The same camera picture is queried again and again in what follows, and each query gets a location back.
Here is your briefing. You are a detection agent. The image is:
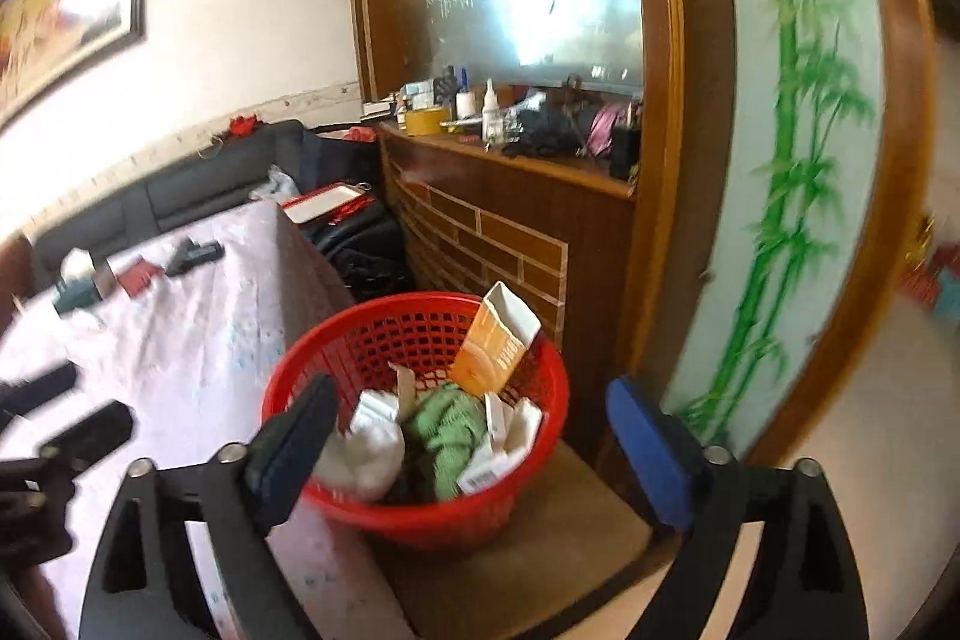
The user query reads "red plastic basket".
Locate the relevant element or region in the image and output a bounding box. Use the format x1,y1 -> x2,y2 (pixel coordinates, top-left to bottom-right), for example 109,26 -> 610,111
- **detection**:
261,291 -> 569,549

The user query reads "black toy pistol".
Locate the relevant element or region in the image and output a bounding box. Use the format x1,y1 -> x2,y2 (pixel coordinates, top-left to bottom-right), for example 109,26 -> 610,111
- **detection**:
165,239 -> 226,278

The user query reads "white dropper bottle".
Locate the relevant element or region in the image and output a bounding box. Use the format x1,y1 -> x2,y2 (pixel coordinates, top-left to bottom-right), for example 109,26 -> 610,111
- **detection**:
481,79 -> 505,146

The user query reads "green cloth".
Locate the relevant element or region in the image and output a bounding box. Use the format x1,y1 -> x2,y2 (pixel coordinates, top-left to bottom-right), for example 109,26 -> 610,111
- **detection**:
401,383 -> 492,502

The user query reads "crumpled clear plastic bag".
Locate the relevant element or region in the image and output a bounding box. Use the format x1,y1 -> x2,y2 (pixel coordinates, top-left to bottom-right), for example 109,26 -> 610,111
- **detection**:
251,165 -> 301,202

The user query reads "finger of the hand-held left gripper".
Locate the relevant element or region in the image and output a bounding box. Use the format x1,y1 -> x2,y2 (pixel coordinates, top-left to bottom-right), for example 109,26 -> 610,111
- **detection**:
0,361 -> 80,420
37,400 -> 136,472

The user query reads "black leather sofa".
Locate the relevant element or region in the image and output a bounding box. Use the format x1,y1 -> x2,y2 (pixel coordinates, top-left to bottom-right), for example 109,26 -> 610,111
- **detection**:
30,119 -> 316,292

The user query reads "plain white medicine box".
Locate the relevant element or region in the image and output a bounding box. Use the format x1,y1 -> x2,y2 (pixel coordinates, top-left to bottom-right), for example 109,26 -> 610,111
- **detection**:
484,392 -> 542,453

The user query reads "red pouch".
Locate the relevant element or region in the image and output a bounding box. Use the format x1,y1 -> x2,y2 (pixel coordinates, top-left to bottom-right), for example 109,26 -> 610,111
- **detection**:
116,261 -> 164,296

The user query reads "black cloth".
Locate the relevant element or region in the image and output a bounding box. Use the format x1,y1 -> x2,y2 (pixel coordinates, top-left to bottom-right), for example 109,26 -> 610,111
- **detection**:
501,107 -> 593,157

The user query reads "yellow tape roll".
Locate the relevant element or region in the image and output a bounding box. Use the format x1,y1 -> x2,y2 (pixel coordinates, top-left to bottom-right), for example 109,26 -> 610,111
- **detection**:
403,106 -> 451,137

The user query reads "bamboo print glass panel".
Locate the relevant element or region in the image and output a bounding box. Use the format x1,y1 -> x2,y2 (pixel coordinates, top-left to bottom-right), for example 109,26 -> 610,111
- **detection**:
660,0 -> 938,461

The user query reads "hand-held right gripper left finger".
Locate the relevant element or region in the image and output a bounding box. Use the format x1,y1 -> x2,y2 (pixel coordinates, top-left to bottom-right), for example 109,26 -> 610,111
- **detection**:
79,372 -> 340,640

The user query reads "red and white box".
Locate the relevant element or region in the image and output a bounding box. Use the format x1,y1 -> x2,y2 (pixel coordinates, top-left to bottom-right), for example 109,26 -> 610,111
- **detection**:
279,181 -> 376,226

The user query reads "framed painting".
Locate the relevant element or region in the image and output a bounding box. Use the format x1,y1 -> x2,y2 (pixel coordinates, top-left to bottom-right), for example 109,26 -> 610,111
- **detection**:
0,0 -> 157,116

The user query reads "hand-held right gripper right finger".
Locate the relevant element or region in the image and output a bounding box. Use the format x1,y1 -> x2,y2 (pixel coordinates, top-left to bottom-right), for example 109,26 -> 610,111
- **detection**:
606,376 -> 871,640

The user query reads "small black box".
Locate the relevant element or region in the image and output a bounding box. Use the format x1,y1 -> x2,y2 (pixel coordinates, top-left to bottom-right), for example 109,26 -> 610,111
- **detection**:
609,124 -> 642,182

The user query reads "orange carton box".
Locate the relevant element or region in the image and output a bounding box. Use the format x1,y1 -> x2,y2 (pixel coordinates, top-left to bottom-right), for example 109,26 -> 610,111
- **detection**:
448,281 -> 542,397

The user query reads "green tissue box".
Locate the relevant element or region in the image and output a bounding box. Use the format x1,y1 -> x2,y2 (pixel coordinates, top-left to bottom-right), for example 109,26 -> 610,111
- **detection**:
52,248 -> 121,319

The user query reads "pink cloth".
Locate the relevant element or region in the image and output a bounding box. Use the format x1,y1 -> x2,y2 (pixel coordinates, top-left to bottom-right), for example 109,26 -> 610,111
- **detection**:
585,101 -> 638,157

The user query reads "white barcode medicine box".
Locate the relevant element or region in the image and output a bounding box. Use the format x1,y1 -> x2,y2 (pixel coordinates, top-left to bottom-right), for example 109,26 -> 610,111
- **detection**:
456,441 -> 530,498

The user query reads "black floor bag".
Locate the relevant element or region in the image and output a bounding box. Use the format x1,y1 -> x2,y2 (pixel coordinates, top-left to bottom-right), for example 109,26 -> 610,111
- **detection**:
311,205 -> 410,304

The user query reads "wooden stool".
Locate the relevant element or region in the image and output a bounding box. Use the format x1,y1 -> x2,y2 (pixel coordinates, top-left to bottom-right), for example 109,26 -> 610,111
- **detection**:
367,437 -> 653,640

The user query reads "white cloth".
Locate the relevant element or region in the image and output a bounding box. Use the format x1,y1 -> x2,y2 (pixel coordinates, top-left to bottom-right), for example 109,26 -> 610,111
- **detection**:
311,389 -> 406,504

